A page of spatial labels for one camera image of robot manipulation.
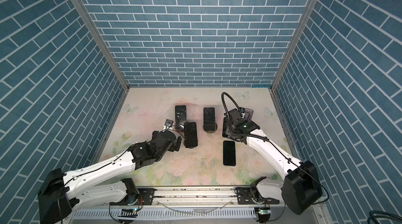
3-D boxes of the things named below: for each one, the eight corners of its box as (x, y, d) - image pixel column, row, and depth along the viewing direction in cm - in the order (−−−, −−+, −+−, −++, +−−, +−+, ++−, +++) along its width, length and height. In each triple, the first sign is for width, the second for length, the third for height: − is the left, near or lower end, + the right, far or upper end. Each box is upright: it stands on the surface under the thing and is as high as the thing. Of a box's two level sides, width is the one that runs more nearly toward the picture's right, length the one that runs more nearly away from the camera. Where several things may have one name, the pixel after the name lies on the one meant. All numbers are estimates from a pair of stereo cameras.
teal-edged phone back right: (203, 132, 98) (203, 120, 87) (203, 119, 104) (203, 106, 94) (214, 132, 98) (215, 120, 88) (214, 119, 104) (214, 107, 94)
